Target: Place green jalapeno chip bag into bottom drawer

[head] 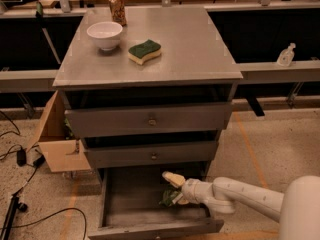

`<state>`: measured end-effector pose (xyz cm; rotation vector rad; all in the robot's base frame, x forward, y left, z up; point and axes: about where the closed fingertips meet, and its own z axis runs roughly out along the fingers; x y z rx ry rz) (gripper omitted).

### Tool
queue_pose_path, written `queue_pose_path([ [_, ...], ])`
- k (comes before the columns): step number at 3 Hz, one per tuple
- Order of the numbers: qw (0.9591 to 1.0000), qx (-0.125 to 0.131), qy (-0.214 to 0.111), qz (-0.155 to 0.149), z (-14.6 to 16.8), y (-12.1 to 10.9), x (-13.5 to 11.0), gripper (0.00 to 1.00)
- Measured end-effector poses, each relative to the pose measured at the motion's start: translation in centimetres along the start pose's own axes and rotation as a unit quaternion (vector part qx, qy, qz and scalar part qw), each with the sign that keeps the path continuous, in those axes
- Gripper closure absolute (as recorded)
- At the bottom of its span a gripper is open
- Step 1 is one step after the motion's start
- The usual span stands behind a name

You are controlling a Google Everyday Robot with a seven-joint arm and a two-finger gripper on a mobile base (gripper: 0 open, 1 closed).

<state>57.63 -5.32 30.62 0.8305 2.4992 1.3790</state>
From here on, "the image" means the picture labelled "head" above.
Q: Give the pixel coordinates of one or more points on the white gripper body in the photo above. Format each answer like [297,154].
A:
[191,190]

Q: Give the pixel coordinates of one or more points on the green jalapeno chip bag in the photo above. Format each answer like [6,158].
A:
[170,197]

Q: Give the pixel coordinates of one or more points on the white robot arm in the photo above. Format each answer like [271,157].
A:
[297,210]

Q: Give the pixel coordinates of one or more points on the middle grey drawer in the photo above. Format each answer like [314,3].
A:
[106,157]

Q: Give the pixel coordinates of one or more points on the bottom grey open drawer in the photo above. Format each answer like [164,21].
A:
[132,209]

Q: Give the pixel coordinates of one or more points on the top grey drawer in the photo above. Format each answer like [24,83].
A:
[120,121]

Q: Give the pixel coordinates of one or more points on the cardboard box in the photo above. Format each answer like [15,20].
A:
[61,154]

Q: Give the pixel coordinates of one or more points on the green yellow sponge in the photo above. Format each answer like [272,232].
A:
[145,51]

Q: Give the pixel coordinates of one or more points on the black power adapter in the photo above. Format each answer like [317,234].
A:
[21,157]

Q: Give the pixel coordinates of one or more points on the white ceramic bowl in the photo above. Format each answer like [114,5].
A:
[105,35]

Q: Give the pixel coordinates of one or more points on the clear sanitizer bottle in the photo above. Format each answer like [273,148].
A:
[286,56]

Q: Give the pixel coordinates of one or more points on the black tripod leg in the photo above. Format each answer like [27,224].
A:
[14,206]

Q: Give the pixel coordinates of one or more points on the patterned drink can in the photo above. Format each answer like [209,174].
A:
[117,8]

